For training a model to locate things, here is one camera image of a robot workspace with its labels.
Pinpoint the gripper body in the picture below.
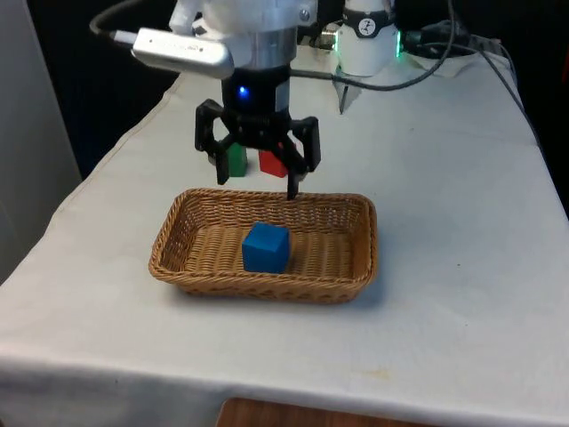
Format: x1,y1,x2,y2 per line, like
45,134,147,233
220,65,293,125

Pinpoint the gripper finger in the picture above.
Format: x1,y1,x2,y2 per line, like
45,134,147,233
264,116,322,202
194,99,244,186

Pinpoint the blue cube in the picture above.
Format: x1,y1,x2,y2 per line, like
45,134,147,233
242,222,292,275

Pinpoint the wicker basket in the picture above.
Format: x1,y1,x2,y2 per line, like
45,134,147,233
148,187,380,306

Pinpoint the green block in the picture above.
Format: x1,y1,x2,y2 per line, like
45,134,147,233
226,142,248,178

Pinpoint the red block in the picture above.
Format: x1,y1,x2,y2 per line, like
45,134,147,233
258,149,286,178

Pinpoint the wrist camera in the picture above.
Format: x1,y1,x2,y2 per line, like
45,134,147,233
130,27,236,81

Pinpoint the black cable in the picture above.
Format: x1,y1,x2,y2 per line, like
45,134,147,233
288,0,459,92
88,0,150,44

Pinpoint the grey cable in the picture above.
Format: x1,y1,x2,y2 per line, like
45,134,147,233
461,37,541,146

